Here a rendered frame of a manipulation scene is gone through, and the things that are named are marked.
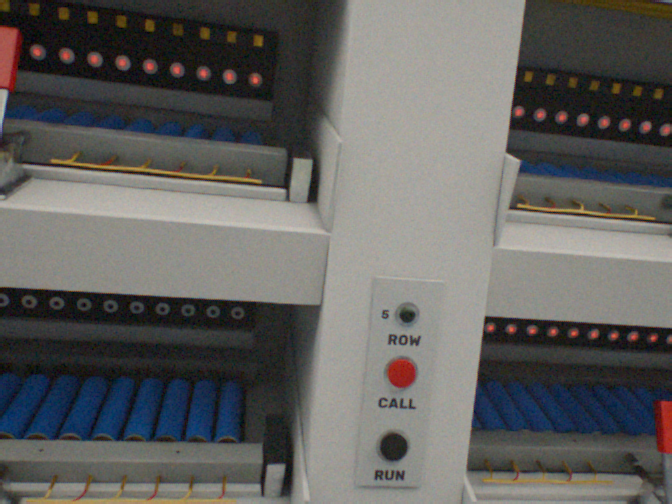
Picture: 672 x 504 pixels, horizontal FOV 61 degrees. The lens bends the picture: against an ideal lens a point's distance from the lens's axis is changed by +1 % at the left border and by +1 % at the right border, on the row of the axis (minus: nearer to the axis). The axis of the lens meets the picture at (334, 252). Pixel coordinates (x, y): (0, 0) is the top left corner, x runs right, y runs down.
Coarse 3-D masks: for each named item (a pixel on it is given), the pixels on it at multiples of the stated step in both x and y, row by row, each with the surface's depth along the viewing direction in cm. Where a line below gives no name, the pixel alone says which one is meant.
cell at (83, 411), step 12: (84, 384) 42; (96, 384) 42; (84, 396) 41; (96, 396) 41; (72, 408) 40; (84, 408) 40; (96, 408) 41; (72, 420) 38; (84, 420) 39; (60, 432) 38; (72, 432) 37; (84, 432) 38
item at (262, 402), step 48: (0, 336) 46; (48, 336) 46; (96, 336) 47; (144, 336) 47; (192, 336) 48; (240, 336) 48; (288, 336) 48; (288, 384) 44; (288, 432) 42; (288, 480) 39
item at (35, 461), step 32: (0, 448) 35; (32, 448) 35; (64, 448) 35; (96, 448) 36; (128, 448) 36; (160, 448) 37; (192, 448) 37; (224, 448) 37; (256, 448) 38; (32, 480) 35; (64, 480) 35; (96, 480) 35; (128, 480) 36; (160, 480) 36; (192, 480) 36; (224, 480) 36; (256, 480) 37
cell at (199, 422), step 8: (200, 384) 44; (208, 384) 44; (200, 392) 43; (208, 392) 43; (192, 400) 43; (200, 400) 42; (208, 400) 42; (192, 408) 42; (200, 408) 41; (208, 408) 42; (192, 416) 41; (200, 416) 40; (208, 416) 41; (192, 424) 40; (200, 424) 40; (208, 424) 40; (192, 432) 39; (200, 432) 39; (208, 432) 39; (184, 440) 39; (208, 440) 39
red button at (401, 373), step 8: (400, 360) 32; (392, 368) 32; (400, 368) 32; (408, 368) 32; (392, 376) 31; (400, 376) 32; (408, 376) 32; (392, 384) 32; (400, 384) 32; (408, 384) 32
